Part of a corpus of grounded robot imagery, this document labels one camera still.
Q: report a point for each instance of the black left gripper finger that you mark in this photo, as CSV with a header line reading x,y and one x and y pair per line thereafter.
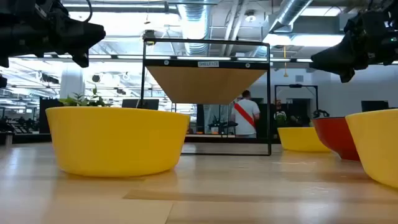
x,y
84,29
84,42

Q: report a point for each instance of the person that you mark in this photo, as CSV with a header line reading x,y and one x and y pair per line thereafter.
x,y
245,124

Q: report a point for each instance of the white pillar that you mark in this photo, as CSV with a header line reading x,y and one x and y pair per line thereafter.
x,y
71,82

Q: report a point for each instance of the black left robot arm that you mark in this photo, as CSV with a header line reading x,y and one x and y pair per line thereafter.
x,y
15,28

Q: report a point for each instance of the red floral patterned bowl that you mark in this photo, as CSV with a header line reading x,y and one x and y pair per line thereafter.
x,y
335,137

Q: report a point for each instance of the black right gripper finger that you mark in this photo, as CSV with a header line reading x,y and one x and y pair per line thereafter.
x,y
342,49
339,65

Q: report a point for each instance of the black monitor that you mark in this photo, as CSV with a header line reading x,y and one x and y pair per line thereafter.
x,y
374,105
140,104

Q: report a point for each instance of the black metal background frame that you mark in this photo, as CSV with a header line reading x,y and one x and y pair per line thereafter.
x,y
295,85

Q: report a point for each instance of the black background robot arm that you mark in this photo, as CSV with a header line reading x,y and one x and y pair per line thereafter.
x,y
222,124

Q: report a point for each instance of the silver ribbed ceiling duct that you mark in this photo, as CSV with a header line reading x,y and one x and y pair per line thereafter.
x,y
290,14
194,18

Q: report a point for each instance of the black frame wooden shelf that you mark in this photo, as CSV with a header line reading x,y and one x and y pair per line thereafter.
x,y
205,84

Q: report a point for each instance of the black cabinet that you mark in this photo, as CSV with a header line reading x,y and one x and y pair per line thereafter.
x,y
43,118

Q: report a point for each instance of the small green potted plant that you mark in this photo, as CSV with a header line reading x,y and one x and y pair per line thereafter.
x,y
82,101

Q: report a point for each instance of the yellow mini bowl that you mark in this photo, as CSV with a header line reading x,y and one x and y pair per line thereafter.
x,y
379,146
118,143
298,140

